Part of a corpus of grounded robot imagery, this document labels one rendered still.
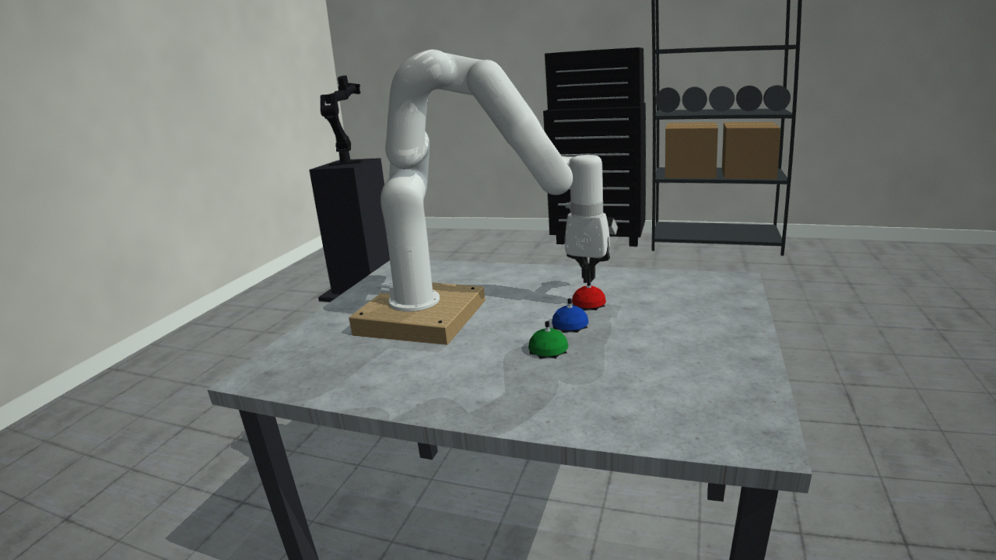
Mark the blue dome bell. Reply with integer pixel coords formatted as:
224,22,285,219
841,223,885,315
552,299,589,333

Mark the red dome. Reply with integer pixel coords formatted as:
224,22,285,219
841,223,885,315
572,283,606,310

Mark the green dome bell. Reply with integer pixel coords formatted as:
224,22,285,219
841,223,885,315
528,321,568,359

